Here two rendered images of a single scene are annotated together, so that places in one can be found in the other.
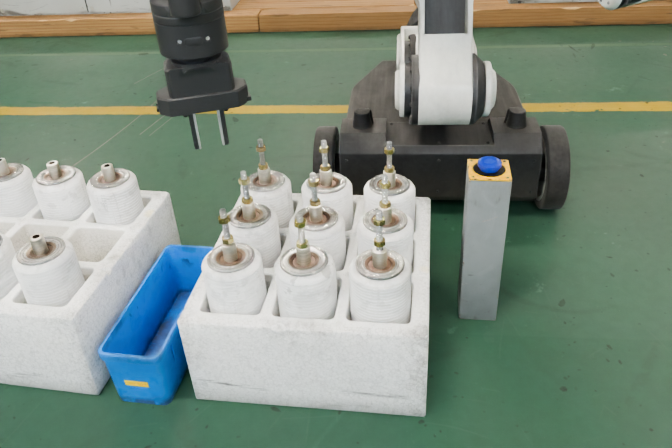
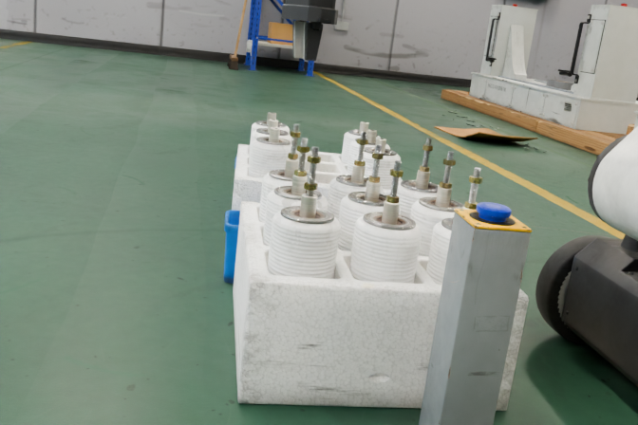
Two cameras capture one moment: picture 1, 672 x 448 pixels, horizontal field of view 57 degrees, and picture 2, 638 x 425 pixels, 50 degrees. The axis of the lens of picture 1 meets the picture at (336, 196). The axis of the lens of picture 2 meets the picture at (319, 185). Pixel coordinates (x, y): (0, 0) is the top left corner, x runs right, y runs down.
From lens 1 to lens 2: 1.09 m
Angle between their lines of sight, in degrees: 67
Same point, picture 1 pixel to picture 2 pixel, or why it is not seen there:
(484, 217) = (452, 275)
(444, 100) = (616, 184)
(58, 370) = not seen: hidden behind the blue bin
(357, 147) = (594, 258)
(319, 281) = (275, 202)
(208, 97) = (296, 7)
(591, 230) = not seen: outside the picture
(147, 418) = (209, 276)
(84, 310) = (251, 185)
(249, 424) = (210, 313)
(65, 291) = (259, 171)
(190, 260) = not seen: hidden behind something
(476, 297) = (428, 408)
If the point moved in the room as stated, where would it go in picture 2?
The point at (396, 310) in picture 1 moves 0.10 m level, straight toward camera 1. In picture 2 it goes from (276, 258) to (203, 255)
